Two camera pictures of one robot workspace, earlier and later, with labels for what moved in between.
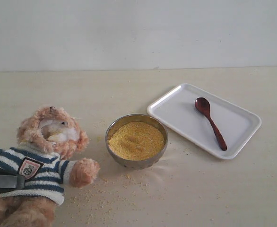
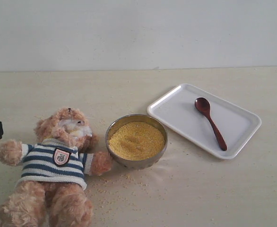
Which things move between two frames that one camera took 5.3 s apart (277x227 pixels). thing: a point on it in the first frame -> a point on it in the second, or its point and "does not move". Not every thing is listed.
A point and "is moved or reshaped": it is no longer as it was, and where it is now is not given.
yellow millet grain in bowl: x=136 y=140 does not move
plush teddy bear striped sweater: x=48 y=140 is moved or reshaped
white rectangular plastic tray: x=177 y=110 does not move
